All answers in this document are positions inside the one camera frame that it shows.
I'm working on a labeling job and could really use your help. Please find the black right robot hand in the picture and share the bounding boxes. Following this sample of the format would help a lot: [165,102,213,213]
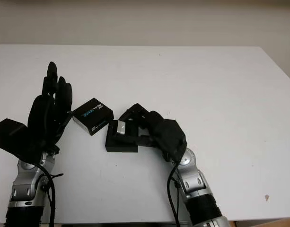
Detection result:
[118,103,169,162]

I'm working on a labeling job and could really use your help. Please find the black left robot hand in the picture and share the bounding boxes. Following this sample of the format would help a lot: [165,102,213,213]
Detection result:
[28,61,73,155]

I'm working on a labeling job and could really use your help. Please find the small silver black camera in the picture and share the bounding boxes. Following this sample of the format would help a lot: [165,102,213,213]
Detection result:
[111,120,126,136]

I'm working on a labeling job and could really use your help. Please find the black box base with insert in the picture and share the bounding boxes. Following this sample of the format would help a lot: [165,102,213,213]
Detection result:
[105,120,140,153]

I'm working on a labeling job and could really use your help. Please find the black RealSense box lid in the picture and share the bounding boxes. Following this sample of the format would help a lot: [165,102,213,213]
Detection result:
[72,97,115,136]

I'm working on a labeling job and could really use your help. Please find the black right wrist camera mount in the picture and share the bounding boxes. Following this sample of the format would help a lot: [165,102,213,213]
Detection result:
[155,119,188,162]

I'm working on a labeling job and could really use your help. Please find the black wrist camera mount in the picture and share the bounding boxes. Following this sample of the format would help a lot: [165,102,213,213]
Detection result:
[155,119,188,162]
[0,119,42,162]

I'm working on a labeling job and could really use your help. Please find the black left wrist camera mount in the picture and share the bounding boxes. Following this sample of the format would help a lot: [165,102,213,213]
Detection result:
[0,119,42,162]

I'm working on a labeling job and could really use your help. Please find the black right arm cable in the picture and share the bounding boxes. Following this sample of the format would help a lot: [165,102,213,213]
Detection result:
[167,160,183,227]

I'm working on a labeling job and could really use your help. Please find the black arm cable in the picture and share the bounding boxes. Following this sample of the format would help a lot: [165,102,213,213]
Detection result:
[167,160,183,227]
[35,163,64,227]

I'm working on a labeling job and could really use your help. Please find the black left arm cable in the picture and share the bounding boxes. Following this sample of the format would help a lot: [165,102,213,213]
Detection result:
[35,163,64,227]

